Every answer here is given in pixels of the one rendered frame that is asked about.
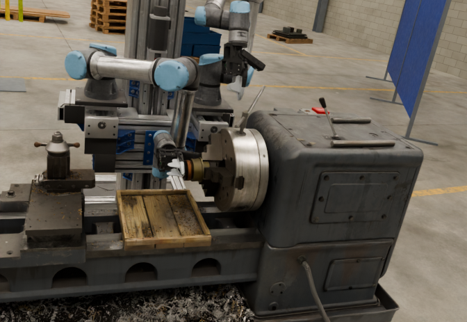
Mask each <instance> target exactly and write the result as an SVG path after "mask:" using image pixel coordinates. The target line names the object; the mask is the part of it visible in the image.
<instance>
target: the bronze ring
mask: <svg viewBox="0 0 467 322"><path fill-rule="evenodd" d="M184 166H185V175H184V176H183V180H184V181H192V182H202V181H203V179H204V167H210V165H209V162H208V161H202V158H201V157H198V158H197V159H190V160H185V161H184Z"/></svg>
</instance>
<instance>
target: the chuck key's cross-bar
mask: <svg viewBox="0 0 467 322"><path fill-rule="evenodd" d="M264 89H265V86H263V87H262V88H261V90H260V91H259V93H258V95H257V96H256V98H255V100H254V101H253V103H252V105H251V106H250V108H249V109H248V111H247V112H248V115H249V114H250V113H251V111H252V109H253V108H254V106H255V104H256V103H257V101H258V99H259V97H260V96H261V94H262V92H263V91H264ZM244 119H245V117H242V118H241V119H240V120H239V121H238V122H237V123H236V124H235V126H234V127H235V128H238V126H239V125H240V124H241V123H242V122H243V121H244Z"/></svg>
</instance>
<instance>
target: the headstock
mask: <svg viewBox="0 0 467 322"><path fill-rule="evenodd" d="M332 124H333V127H334V130H335V132H336V134H337V135H338V137H340V138H341V139H340V140H394V141H395V145H394V146H372V147H331V145H330V142H331V141H332V140H336V139H333V138H332V136H333V132H332V130H331V127H330V124H329V121H328V119H327V116H326V115H308V114H305V113H304V112H302V111H298V113H291V112H288V111H264V110H258V111H255V112H253V113H252V114H251V115H250V116H249V117H248V119H247V124H246V129H256V130H257V131H259V133H260V134H261V135H262V137H263V139H264V141H265V145H266V148H267V151H268V159H269V166H270V174H269V180H268V189H267V192H266V195H265V199H264V201H263V203H262V205H261V206H260V207H259V208H258V209H257V210H256V211H248V212H249V214H250V216H251V217H252V219H253V220H254V222H255V223H256V225H257V226H258V228H259V229H260V231H261V233H262V234H263V235H264V237H265V239H266V240H267V242H268V243H269V244H270V245H271V246H273V247H276V248H288V247H293V246H294V245H296V244H298V243H316V242H328V241H352V240H364V239H387V238H394V239H395V238H398V235H399V233H400V229H401V226H402V223H403V220H404V217H405V214H406V212H407V208H408V206H409V202H410V199H411V195H412V193H413V189H414V186H415V184H416V180H417V178H418V174H419V172H420V168H421V165H422V163H423V159H424V154H423V151H422V150H421V149H420V148H419V147H418V146H416V145H414V144H413V143H411V142H409V141H408V140H406V139H404V138H403V137H401V136H399V135H397V134H396V133H394V132H393V131H391V130H390V129H387V128H386V127H384V126H382V125H381V124H379V123H378V122H375V121H374V120H372V119H371V122H370V123H332ZM290 136H293V137H290ZM296 138H301V139H304V140H305V141H304V140H297V139H296ZM310 142H313V143H315V144H313V145H312V144H310Z"/></svg>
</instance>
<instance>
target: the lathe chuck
mask: <svg viewBox="0 0 467 322"><path fill-rule="evenodd" d="M237 131H240V128H221V139H222V157H223V158H224V160H225V162H222V161H221V162H219V163H210V167H221V168H222V167H225V168H226V169H227V170H228V171H229V172H230V173H231V174H232V175H233V176H234V177H236V178H239V176H242V178H243V187H242V188H241V189H238V188H234V187H233V186H221V185H220V184H219V186H218V189H217V192H216V194H215V197H214V202H215V204H216V206H217V208H218V209H219V210H220V211H223V212H226V211H248V210H249V209H250V208H251V207H252V205H253V204H254V202H255V199H256V196H257V193H258V189H259V181H260V158H259V150H258V147H257V144H256V140H255V138H254V136H253V134H252V132H251V131H250V130H249V129H244V130H243V132H244V133H245V135H244V136H241V135H238V134H237V133H236V132H237ZM239 206H244V208H242V209H235V208H236V207H239Z"/></svg>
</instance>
